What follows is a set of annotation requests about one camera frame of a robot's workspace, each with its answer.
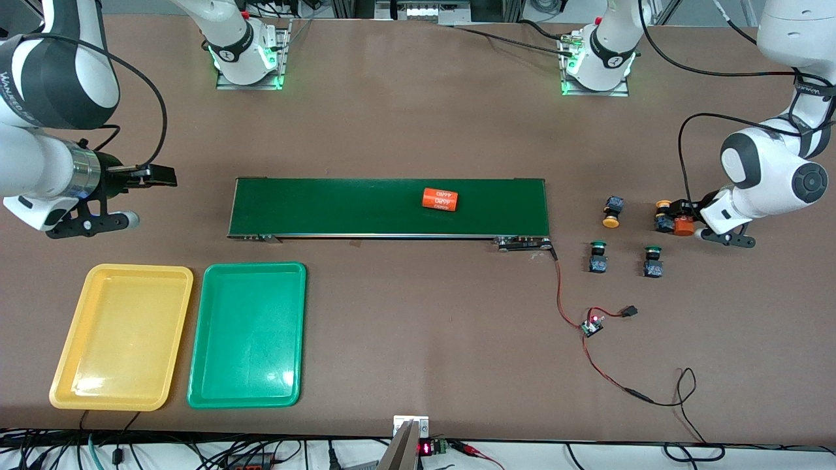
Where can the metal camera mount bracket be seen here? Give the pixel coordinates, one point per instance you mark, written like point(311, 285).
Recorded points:
point(401, 450)

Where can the orange cylinder white print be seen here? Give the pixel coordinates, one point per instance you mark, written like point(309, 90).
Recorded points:
point(684, 227)
point(439, 199)

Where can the green cap push button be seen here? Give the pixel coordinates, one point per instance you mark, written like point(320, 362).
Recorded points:
point(653, 268)
point(597, 264)

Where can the red clip lead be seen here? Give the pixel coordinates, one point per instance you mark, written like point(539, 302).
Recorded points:
point(467, 449)

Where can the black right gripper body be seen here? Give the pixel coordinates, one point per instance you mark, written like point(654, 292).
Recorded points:
point(112, 177)

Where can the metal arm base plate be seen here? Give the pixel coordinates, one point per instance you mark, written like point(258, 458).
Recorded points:
point(594, 93)
point(248, 85)

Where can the yellow cap push button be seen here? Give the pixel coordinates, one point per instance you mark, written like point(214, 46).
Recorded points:
point(614, 203)
point(664, 224)

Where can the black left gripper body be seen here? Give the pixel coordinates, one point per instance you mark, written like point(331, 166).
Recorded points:
point(690, 207)

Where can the red black power strip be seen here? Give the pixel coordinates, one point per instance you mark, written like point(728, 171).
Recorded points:
point(251, 465)

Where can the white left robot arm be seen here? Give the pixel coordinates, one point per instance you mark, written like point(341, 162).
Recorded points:
point(764, 170)

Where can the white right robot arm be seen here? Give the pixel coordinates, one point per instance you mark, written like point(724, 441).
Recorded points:
point(39, 163)

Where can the small circuit board red LED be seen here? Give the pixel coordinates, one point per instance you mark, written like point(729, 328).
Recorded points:
point(592, 324)

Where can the yellow plastic tray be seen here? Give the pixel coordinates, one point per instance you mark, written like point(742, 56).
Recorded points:
point(121, 339)

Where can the lit control box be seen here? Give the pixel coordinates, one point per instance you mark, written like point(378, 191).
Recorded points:
point(424, 10)

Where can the red digit display module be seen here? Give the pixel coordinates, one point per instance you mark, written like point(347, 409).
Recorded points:
point(426, 448)

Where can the green plastic tray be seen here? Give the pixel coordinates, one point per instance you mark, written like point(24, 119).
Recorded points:
point(248, 352)

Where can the green belt conveyor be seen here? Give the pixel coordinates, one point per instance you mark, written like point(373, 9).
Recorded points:
point(326, 205)

